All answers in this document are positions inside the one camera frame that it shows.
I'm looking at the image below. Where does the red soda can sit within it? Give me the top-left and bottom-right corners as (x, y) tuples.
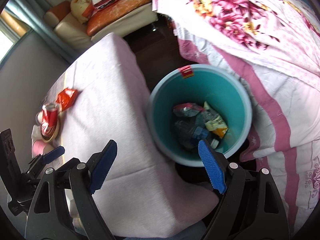
(41, 103), (59, 139)

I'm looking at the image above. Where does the wooden bowl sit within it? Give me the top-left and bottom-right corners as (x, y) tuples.
(40, 110), (60, 142)

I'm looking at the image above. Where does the yellow plush pillow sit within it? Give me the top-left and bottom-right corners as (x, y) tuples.
(70, 0), (94, 24)

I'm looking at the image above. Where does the cream sofa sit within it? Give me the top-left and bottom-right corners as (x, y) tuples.
(43, 0), (158, 52)

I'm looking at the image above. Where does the teal trash bin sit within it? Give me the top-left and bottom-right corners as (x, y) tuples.
(147, 64), (252, 167)

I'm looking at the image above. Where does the pink floral quilt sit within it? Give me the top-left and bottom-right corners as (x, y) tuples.
(152, 0), (319, 235)

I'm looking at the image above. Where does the trash pile in bin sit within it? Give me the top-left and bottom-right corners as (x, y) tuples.
(172, 101), (228, 150)

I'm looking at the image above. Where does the orange snack wrapper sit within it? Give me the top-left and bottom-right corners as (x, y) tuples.
(55, 88), (79, 112)

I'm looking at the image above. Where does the red label on bin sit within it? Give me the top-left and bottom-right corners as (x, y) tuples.
(178, 65), (194, 79)

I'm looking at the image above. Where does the orange sofa cushion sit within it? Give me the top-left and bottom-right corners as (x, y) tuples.
(86, 0), (151, 36)

